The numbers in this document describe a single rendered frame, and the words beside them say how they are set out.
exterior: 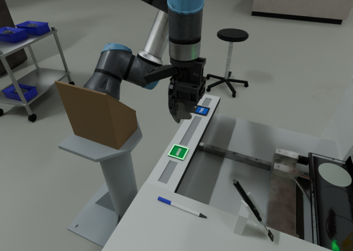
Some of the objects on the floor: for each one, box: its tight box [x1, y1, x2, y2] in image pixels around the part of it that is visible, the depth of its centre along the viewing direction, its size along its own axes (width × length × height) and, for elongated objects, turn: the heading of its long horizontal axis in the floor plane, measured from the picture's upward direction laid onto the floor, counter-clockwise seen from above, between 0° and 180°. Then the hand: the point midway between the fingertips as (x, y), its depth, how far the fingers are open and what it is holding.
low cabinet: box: [251, 0, 353, 25], centre depth 609 cm, size 213×263×99 cm
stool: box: [206, 28, 249, 97], centre depth 283 cm, size 58×56×70 cm
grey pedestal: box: [58, 118, 143, 248], centre depth 135 cm, size 51×44×82 cm
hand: (176, 118), depth 68 cm, fingers closed
